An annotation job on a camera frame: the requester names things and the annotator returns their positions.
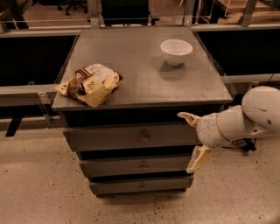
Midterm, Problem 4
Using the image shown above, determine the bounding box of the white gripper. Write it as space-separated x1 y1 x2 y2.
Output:
177 112 223 173

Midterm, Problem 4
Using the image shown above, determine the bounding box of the grey top drawer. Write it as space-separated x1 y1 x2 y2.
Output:
64 122 200 151

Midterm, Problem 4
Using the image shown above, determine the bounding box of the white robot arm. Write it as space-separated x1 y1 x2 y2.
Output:
177 86 280 173

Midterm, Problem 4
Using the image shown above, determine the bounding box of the grey bottom drawer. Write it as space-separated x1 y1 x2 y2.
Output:
89 176 193 195

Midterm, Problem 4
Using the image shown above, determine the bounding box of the grey wooden drawer cabinet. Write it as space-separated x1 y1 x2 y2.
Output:
52 26 232 183

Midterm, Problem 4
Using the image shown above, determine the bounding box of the white ceramic bowl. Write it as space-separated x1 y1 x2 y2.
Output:
160 39 193 66

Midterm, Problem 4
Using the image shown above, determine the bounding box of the yellow brown snack bag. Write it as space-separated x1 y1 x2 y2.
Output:
55 64 123 108

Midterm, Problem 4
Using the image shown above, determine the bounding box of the black office chair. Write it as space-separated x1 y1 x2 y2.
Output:
57 0 88 16

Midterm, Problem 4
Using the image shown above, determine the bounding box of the black floor cable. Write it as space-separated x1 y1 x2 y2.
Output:
221 136 257 152

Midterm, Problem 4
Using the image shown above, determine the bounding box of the grey metal railing frame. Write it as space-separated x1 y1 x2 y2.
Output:
0 0 280 138

